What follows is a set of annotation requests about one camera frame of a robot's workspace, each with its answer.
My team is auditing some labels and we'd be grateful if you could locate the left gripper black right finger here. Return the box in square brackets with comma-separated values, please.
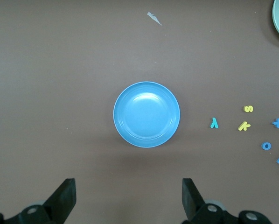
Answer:
[181, 178, 274, 224]

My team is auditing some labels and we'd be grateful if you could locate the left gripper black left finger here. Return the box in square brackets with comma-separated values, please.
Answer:
[0, 178, 77, 224]

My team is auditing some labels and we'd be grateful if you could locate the teal foam letter y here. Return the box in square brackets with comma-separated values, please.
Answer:
[209, 117, 220, 129]

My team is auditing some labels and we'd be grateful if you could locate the yellow foam letter k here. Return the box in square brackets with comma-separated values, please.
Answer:
[237, 120, 251, 132]

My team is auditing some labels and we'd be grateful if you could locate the blue plate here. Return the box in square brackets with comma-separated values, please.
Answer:
[113, 81, 181, 148]

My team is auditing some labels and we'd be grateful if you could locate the grey tape scrap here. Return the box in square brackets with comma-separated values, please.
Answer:
[146, 11, 163, 26]

